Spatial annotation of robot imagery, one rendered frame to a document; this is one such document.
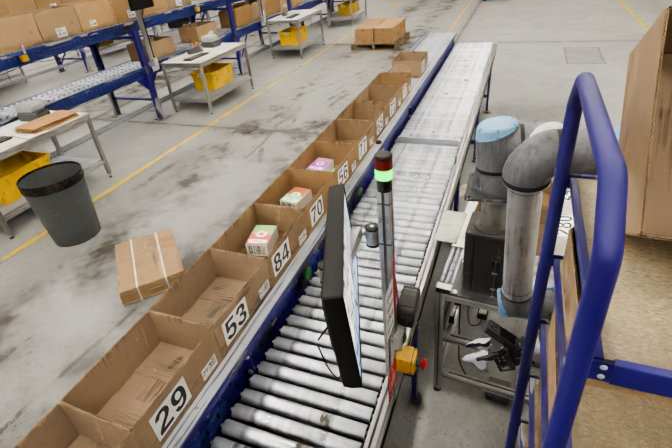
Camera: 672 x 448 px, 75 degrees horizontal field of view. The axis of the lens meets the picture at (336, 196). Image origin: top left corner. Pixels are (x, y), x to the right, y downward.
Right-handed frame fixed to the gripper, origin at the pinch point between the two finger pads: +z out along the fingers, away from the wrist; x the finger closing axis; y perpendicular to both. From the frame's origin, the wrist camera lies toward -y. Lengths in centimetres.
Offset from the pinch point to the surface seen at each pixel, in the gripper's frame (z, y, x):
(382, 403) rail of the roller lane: 33.9, 6.9, -12.4
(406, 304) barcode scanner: 11.6, -21.8, 1.2
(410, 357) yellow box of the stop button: 20.1, -2.3, -1.9
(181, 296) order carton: 97, -57, -11
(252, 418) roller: 70, -13, -34
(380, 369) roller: 37.2, 2.9, 0.2
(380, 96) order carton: 88, -69, 247
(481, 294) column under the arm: 8, 14, 50
